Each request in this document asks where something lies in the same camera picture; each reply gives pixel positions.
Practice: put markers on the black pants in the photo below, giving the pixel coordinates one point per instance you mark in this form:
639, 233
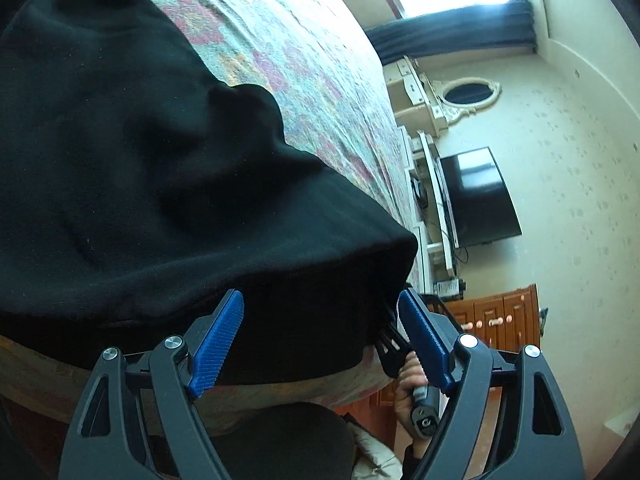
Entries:
137, 189

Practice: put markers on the right hand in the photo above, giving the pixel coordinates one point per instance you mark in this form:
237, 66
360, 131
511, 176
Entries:
410, 376

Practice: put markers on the white tv stand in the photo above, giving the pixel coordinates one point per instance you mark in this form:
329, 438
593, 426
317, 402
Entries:
436, 266

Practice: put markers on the wooden cabinet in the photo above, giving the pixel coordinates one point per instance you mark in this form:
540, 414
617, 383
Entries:
506, 321

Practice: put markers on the person's dark trouser leg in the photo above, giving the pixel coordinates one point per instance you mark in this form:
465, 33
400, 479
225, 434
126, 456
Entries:
289, 441

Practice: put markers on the floral bedspread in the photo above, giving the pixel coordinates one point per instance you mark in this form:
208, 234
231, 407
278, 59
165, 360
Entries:
328, 81

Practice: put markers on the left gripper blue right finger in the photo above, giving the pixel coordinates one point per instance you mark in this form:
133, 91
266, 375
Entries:
534, 436

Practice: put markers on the white oval mirror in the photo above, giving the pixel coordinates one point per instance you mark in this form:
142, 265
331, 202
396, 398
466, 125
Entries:
464, 97

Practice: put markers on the white dressing table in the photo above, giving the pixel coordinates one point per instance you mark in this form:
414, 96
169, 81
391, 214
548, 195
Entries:
414, 102

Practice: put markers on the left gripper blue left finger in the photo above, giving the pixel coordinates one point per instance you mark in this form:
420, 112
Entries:
107, 438

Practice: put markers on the dark blue curtain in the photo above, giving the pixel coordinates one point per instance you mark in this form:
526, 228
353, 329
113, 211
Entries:
494, 26

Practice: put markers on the black flat television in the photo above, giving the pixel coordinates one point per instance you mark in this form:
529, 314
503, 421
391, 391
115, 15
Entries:
480, 204

